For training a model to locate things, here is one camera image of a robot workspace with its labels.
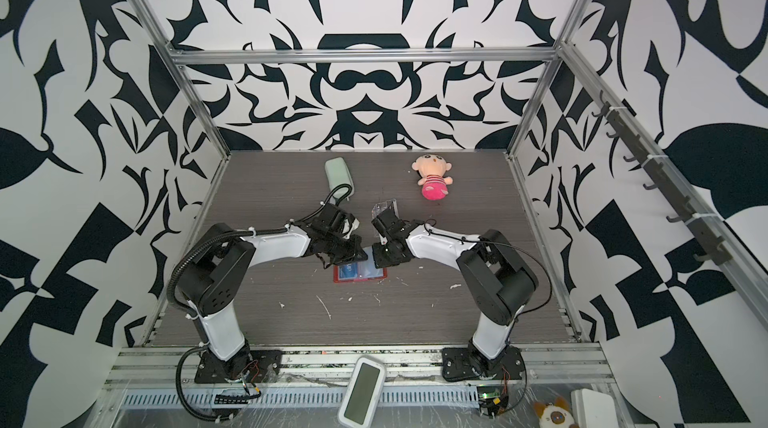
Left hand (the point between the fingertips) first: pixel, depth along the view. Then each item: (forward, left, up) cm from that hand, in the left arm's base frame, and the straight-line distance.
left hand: (372, 252), depth 90 cm
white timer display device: (-35, +3, +1) cm, 35 cm away
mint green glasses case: (+33, +13, -2) cm, 35 cm away
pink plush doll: (+30, -21, +3) cm, 37 cm away
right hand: (-1, -2, -1) cm, 3 cm away
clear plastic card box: (+18, -3, -3) cm, 19 cm away
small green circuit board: (-36, -27, -4) cm, 45 cm away
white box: (-39, -48, +1) cm, 62 cm away
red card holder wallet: (-4, +5, -3) cm, 7 cm away
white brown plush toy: (-39, -40, 0) cm, 56 cm away
